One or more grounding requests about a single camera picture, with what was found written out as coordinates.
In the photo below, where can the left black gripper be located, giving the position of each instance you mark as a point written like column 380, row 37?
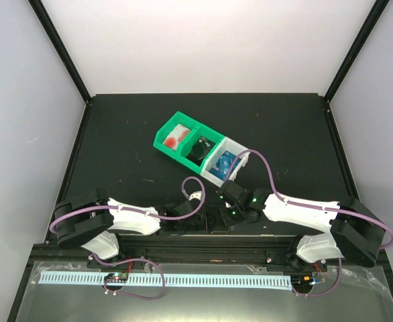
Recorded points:
column 202, row 226

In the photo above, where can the clear sleeve card holder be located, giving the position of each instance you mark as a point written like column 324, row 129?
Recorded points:
column 215, row 221

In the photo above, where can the white plastic card bin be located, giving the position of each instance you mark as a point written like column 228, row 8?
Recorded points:
column 226, row 144

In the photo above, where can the green double compartment bin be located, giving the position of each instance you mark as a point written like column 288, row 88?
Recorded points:
column 197, row 130

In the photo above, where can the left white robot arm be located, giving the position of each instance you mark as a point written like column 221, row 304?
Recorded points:
column 95, row 222

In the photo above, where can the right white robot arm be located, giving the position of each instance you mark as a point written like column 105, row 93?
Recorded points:
column 344, row 231

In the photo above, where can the blue cards in bin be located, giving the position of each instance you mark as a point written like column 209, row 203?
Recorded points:
column 223, row 165

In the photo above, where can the red and white cards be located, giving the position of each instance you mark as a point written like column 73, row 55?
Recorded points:
column 175, row 137

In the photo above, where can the right circuit board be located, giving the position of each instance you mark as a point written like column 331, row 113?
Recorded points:
column 307, row 280

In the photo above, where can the circuit board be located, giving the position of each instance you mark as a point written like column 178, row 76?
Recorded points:
column 307, row 280
column 116, row 277

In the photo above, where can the left circuit board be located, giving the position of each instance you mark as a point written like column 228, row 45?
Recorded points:
column 116, row 277

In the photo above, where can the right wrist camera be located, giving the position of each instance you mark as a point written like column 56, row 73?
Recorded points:
column 231, row 192

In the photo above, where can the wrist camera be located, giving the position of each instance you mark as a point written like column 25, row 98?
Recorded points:
column 197, row 195
column 231, row 192

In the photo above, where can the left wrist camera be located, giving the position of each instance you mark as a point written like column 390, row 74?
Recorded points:
column 197, row 195

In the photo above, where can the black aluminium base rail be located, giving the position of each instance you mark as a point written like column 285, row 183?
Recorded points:
column 206, row 249

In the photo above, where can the white slotted cable duct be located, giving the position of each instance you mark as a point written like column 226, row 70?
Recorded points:
column 170, row 280

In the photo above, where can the right black frame post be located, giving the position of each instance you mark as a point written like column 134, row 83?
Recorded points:
column 358, row 43

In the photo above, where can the black frame post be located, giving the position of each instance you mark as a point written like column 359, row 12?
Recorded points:
column 358, row 43
column 60, row 48

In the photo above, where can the left black frame post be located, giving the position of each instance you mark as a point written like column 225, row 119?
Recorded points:
column 60, row 48

